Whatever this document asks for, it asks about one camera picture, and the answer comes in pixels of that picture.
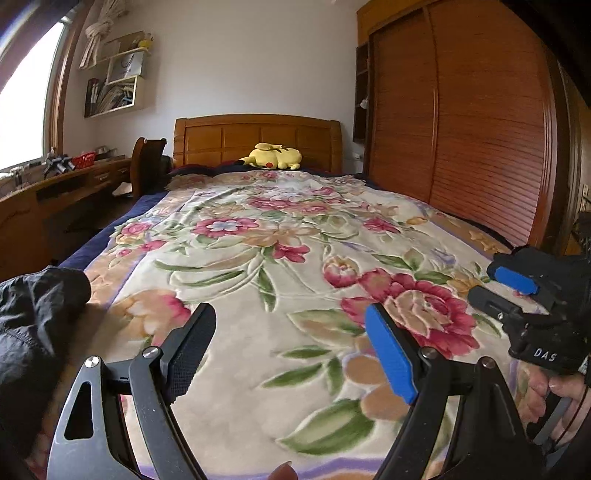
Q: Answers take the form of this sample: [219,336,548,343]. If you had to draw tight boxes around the wooden desk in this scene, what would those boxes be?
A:
[0,157,134,282]

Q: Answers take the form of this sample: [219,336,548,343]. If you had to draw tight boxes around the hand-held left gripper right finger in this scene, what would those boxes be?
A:
[365,303,546,480]

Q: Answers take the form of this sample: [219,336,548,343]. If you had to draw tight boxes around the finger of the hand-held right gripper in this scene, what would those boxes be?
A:
[467,286,523,325]
[487,253,542,297]

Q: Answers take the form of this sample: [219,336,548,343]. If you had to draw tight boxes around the white wall shelf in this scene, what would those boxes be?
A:
[84,31,153,118]

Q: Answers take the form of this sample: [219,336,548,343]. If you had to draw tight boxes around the black zip jacket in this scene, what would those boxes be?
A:
[0,266,93,416]

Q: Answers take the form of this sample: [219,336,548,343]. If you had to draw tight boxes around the black metal tool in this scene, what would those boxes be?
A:
[43,150,75,181]

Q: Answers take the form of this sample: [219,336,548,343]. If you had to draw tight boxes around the wooden framed window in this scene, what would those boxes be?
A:
[0,14,88,174]

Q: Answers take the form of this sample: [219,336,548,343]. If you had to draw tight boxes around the wooden bed headboard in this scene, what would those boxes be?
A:
[173,114,342,175]

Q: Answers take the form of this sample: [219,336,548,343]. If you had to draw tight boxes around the wooden chair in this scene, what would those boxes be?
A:
[131,137,168,199]

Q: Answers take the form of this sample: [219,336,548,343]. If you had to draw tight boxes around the yellow plush toy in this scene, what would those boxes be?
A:
[233,143,303,171]

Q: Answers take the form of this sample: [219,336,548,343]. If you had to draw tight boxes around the person's right hand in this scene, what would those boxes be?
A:
[526,367,591,445]

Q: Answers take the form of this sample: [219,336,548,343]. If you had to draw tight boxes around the wooden slatted wardrobe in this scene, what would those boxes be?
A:
[353,0,583,252]

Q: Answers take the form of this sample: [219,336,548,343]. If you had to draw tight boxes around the white paper bag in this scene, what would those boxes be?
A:
[107,51,145,84]

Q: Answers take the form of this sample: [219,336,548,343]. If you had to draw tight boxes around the row of books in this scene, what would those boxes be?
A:
[85,78,137,116]

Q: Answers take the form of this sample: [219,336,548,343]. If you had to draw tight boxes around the tied beige curtain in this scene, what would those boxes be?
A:
[78,0,125,70]

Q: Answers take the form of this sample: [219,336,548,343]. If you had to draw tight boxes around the floral blanket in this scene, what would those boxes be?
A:
[28,173,555,480]

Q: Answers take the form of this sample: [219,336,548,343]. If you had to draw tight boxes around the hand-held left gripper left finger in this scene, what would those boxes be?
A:
[46,302,218,480]

